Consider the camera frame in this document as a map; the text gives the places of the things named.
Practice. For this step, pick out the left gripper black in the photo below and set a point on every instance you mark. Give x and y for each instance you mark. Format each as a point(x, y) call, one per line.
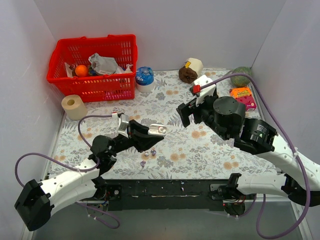
point(133, 133)

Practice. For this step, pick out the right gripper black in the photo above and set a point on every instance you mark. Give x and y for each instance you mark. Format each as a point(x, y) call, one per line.
point(194, 111)

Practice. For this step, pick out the white earbud charging case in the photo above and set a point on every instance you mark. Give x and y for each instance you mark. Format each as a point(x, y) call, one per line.
point(153, 129)

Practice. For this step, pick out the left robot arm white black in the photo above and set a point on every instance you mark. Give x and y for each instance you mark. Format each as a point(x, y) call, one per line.
point(39, 200)

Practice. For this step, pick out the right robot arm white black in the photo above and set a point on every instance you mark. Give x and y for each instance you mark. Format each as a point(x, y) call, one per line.
point(226, 117)

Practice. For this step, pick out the brown cream towel roll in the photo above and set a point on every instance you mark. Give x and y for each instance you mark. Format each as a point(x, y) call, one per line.
point(191, 70)

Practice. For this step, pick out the floral table mat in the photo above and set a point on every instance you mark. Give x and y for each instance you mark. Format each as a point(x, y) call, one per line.
point(193, 152)

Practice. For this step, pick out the blue white wipes tub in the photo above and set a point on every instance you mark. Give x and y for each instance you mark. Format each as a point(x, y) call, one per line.
point(144, 79)

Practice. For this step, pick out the orange pink sponge box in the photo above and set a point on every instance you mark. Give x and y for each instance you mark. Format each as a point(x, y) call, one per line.
point(244, 95)

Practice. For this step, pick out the green textured melon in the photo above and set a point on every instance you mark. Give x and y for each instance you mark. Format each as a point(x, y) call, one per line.
point(240, 81)

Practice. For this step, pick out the white pump bottle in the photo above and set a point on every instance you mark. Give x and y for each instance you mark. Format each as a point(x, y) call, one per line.
point(128, 69)

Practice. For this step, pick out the beige paper roll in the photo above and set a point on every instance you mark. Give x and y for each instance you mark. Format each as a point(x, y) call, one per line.
point(74, 107)

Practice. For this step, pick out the crumpled grey plastic bag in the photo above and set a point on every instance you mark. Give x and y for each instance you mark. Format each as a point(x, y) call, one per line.
point(104, 65)

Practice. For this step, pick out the orange fruit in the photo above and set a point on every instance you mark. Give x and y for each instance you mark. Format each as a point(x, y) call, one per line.
point(81, 71)

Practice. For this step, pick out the red plastic shopping basket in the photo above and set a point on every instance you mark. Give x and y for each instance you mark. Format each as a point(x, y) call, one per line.
point(76, 51)

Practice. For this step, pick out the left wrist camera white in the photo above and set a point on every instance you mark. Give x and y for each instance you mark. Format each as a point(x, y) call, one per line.
point(122, 123)

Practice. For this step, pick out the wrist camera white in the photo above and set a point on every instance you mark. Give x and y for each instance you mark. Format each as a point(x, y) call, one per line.
point(122, 123)
point(201, 88)

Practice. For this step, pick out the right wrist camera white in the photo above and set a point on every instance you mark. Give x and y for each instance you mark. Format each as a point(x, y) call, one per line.
point(201, 88)

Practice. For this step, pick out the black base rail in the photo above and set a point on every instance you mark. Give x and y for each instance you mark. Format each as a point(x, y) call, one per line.
point(170, 194)

